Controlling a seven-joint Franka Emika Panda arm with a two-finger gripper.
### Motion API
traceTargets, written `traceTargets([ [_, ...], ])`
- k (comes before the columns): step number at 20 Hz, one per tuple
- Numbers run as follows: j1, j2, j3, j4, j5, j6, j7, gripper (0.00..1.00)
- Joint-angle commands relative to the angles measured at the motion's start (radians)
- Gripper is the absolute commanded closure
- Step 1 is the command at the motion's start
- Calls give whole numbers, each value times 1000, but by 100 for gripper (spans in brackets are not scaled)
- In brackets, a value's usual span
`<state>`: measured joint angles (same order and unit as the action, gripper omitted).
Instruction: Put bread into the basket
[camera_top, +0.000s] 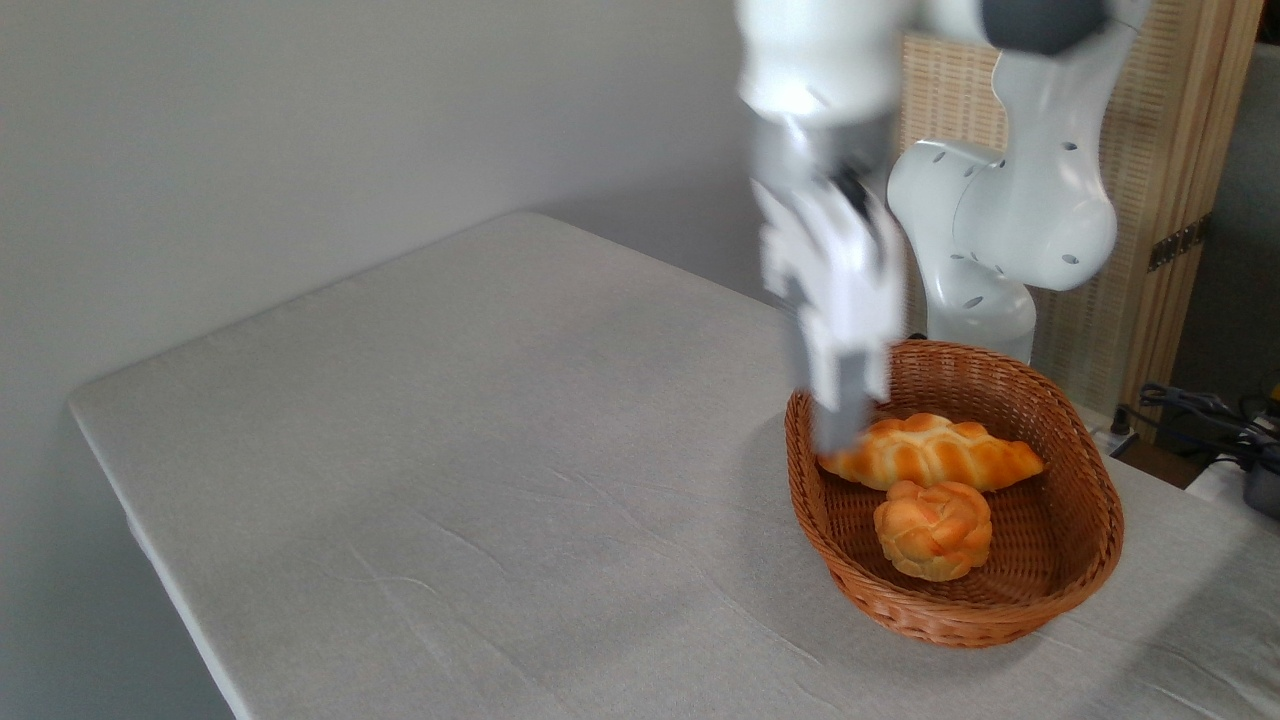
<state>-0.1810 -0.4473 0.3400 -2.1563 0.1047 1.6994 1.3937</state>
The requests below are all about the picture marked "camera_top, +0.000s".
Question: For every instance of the round knotted bread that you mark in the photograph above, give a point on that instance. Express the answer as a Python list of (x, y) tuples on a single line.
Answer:
[(933, 530)]

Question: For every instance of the white power strip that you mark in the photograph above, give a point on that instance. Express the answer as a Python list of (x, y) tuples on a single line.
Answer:
[(1112, 440)]

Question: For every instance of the grey tablecloth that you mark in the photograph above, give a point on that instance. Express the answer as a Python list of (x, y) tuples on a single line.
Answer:
[(400, 450)]

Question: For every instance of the long braided bread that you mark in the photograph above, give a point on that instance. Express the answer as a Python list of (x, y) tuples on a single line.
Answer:
[(950, 455)]

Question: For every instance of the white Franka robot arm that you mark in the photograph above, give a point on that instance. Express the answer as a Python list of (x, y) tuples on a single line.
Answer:
[(1030, 210)]

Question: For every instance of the brown wicker basket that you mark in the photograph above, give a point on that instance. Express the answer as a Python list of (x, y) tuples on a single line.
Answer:
[(950, 620)]

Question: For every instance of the wooden rattan folding screen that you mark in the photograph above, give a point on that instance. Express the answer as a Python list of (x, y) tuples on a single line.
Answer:
[(1180, 100)]

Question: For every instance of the metal screen hinge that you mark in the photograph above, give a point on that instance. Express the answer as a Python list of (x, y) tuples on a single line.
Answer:
[(1178, 243)]

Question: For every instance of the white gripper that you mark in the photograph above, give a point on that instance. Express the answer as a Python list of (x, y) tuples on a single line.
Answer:
[(845, 270)]

